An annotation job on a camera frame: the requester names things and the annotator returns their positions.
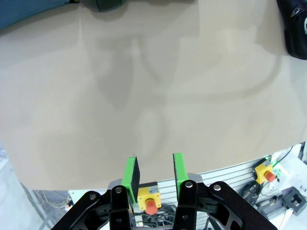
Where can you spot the black metal shoe stand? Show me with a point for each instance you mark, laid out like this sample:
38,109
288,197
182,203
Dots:
24,9

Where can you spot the black leather dress shoe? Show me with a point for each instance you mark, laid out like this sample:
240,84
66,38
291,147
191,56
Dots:
105,5

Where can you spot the black bracket block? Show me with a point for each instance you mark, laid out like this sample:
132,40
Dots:
293,203

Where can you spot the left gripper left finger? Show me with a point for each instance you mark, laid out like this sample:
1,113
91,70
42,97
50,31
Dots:
130,177

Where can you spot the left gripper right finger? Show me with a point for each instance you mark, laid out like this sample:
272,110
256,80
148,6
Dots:
181,172

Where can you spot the black matte thick-soled shoe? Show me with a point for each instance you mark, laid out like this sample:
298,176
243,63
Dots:
295,43

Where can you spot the aluminium extrusion table frame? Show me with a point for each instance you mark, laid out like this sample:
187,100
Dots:
216,177

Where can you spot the yellow emergency stop button box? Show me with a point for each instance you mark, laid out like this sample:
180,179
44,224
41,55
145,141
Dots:
261,171
151,207

